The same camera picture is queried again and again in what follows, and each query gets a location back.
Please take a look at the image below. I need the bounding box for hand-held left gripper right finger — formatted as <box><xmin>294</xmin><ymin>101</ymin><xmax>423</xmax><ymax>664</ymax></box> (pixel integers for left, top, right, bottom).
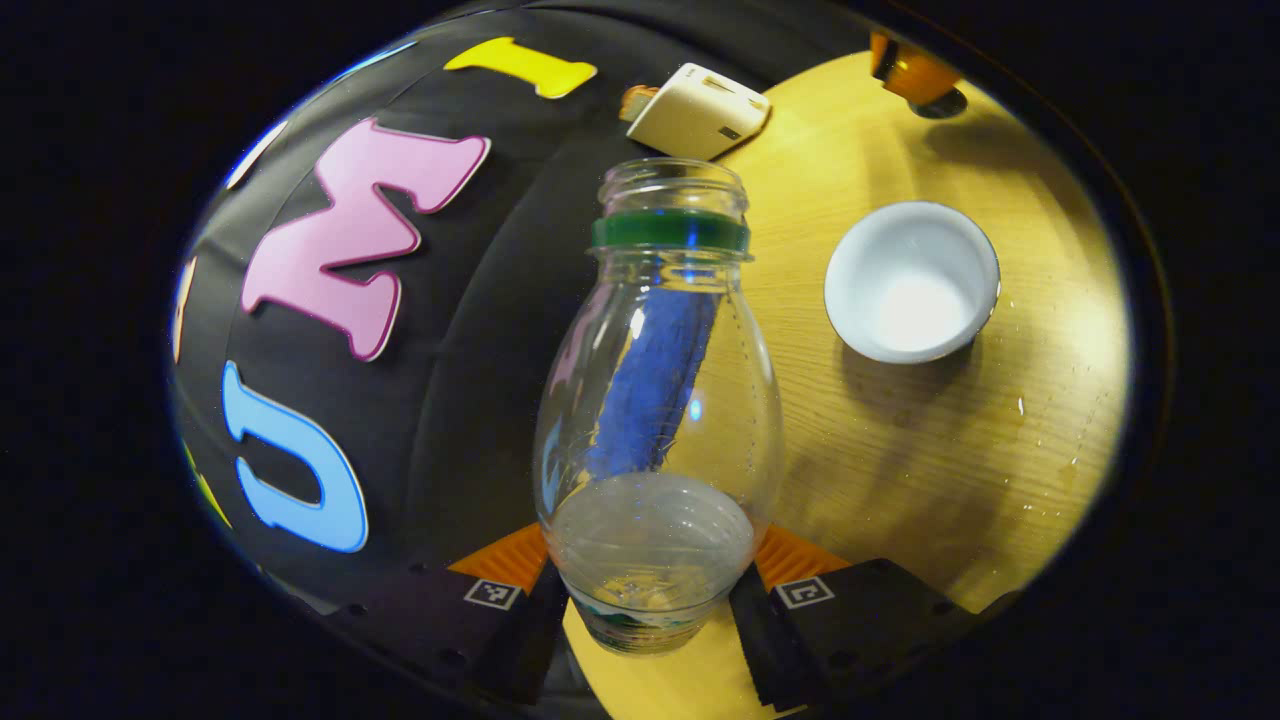
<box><xmin>728</xmin><ymin>523</ymin><xmax>981</xmax><ymax>713</ymax></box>

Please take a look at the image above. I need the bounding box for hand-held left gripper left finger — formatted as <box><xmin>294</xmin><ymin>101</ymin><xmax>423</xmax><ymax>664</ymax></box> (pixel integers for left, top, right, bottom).
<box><xmin>300</xmin><ymin>522</ymin><xmax>569</xmax><ymax>706</ymax></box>

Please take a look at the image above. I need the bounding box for clear plastic water bottle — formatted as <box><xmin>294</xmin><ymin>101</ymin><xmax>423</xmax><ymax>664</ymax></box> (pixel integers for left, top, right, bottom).
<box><xmin>532</xmin><ymin>157</ymin><xmax>786</xmax><ymax>658</ymax></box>

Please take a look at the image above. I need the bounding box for white teacup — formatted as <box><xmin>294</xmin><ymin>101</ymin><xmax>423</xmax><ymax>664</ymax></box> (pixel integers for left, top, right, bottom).
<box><xmin>824</xmin><ymin>201</ymin><xmax>1002</xmax><ymax>365</ymax></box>

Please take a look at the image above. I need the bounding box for white toaster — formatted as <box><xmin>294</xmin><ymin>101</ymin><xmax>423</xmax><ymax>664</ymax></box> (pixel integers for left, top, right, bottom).
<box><xmin>627</xmin><ymin>63</ymin><xmax>772</xmax><ymax>162</ymax></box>

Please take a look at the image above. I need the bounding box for black backdrop cloth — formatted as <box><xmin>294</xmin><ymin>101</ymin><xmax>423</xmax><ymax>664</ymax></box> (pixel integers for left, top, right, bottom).
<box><xmin>168</xmin><ymin>5</ymin><xmax>881</xmax><ymax>611</ymax></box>

